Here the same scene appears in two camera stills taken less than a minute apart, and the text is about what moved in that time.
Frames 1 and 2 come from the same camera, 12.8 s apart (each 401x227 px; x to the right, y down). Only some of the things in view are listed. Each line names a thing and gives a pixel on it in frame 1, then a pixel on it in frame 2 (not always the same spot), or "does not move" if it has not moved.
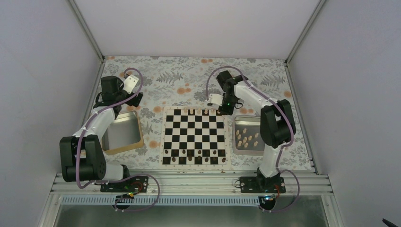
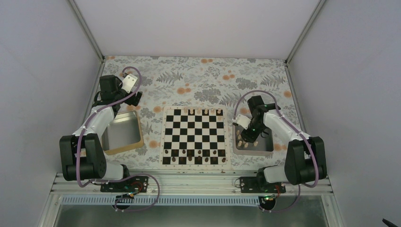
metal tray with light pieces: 247,139 does not move
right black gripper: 229,111 -> 251,138
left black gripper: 131,102 does not move
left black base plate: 139,184 does not move
